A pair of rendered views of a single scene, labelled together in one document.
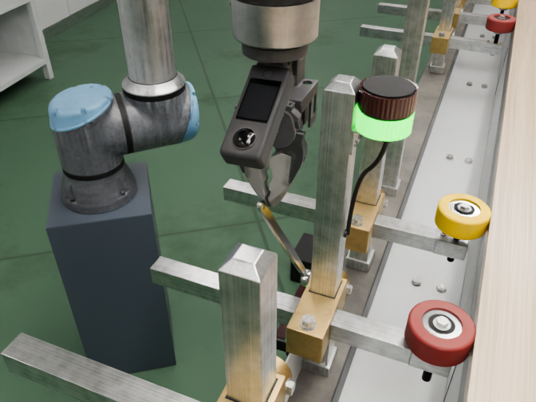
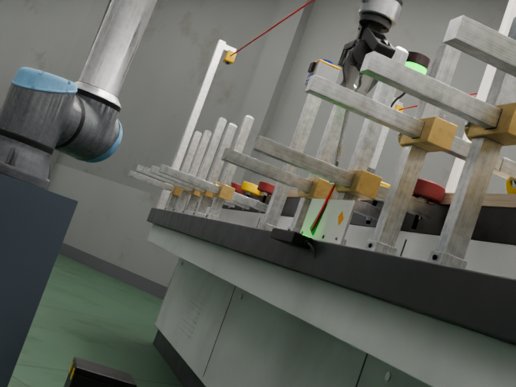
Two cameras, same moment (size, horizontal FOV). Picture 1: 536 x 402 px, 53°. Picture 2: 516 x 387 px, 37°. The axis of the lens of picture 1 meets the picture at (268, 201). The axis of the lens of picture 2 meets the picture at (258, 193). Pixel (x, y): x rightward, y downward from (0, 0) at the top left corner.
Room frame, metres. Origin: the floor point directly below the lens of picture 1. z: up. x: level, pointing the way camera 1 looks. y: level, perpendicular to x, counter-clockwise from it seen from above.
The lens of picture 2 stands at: (-0.71, 1.12, 0.60)
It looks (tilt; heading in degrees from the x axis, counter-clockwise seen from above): 5 degrees up; 322
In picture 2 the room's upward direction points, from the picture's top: 20 degrees clockwise
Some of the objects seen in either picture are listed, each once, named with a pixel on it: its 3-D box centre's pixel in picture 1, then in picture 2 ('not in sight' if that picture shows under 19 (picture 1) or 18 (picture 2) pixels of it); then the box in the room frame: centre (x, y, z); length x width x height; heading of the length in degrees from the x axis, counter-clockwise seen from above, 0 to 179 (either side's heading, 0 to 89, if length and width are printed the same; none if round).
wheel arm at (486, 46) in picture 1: (427, 39); (213, 189); (1.67, -0.51, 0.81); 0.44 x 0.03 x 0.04; 68
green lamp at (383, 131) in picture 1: (384, 118); (412, 71); (0.51, -0.12, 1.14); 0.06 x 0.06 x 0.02
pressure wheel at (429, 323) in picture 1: (434, 350); (421, 205); (0.43, -0.21, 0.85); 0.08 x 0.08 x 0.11
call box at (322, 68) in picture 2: not in sight; (322, 77); (1.00, -0.28, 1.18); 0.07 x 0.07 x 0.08; 68
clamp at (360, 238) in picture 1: (363, 216); (315, 190); (0.74, -0.17, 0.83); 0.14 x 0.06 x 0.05; 158
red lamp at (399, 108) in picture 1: (387, 96); (415, 61); (0.51, -0.12, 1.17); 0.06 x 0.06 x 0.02
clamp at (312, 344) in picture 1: (321, 309); (357, 185); (0.51, -0.07, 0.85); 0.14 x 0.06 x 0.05; 158
